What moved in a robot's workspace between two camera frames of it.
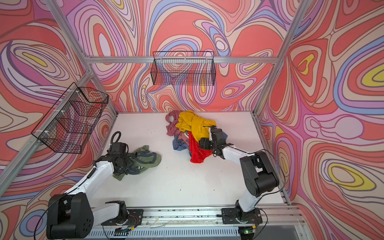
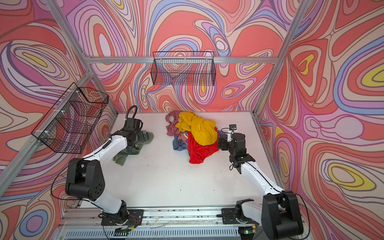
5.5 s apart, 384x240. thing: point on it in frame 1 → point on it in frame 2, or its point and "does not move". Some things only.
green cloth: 142,159 → 120,157
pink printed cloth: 184,136 does not move
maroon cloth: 172,117 does not move
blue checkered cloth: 179,145 does not move
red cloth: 197,154 does not move
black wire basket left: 71,123 does not move
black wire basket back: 186,68 does not move
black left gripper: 126,158 → 143,135
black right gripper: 206,140 → 224,143
